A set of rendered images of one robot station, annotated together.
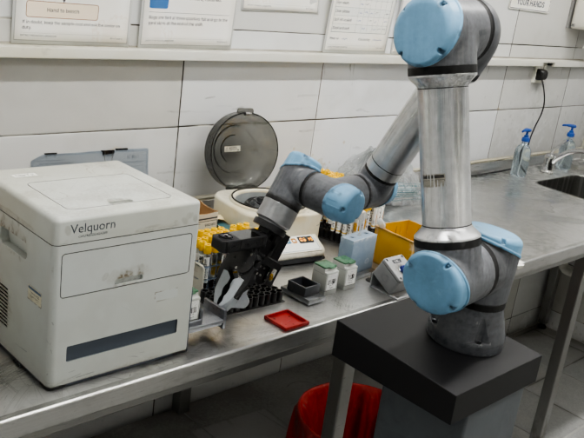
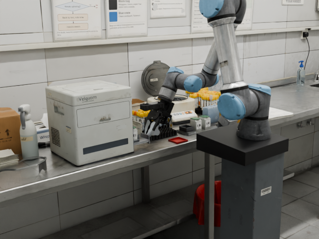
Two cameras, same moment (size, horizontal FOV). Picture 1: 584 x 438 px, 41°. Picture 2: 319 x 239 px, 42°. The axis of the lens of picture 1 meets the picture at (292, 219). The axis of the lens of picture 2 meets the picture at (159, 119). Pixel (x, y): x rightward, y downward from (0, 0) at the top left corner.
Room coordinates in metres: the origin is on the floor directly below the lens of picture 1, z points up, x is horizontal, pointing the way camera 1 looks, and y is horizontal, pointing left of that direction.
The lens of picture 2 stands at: (-0.39, -0.21, 1.47)
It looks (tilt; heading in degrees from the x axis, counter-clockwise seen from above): 14 degrees down; 8
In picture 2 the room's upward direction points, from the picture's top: 1 degrees counter-clockwise
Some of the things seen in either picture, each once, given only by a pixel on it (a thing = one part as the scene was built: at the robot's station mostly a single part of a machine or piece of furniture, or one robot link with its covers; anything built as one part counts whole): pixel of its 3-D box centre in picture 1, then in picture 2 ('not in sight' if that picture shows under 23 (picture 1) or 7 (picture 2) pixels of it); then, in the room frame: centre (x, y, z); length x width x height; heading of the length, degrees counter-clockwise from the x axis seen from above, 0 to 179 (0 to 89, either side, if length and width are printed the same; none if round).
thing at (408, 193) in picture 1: (398, 179); not in sight; (2.58, -0.34, 0.94); 0.20 x 0.17 x 0.14; 117
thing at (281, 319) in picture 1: (286, 320); (178, 140); (1.51, -0.02, 0.88); 0.07 x 0.07 x 0.01; 46
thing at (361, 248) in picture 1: (356, 254); (211, 114); (1.85, -0.17, 0.92); 0.10 x 0.07 x 0.10; 142
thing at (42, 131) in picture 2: not in sight; (51, 124); (1.54, 0.63, 0.94); 0.22 x 0.12 x 0.13; 140
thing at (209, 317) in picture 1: (173, 321); (127, 141); (1.35, 0.20, 0.92); 0.21 x 0.07 x 0.05; 136
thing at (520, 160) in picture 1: (521, 152); (300, 72); (3.20, -0.89, 0.97); 0.08 x 0.07 x 0.20; 139
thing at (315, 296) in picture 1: (302, 288); (186, 129); (1.66, -0.05, 0.89); 0.09 x 0.05 x 0.04; 48
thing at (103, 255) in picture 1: (93, 262); (92, 119); (1.33, 0.35, 1.03); 0.31 x 0.27 x 0.30; 136
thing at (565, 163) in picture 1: (566, 146); not in sight; (3.48, -1.16, 0.97); 0.08 x 0.07 x 0.20; 82
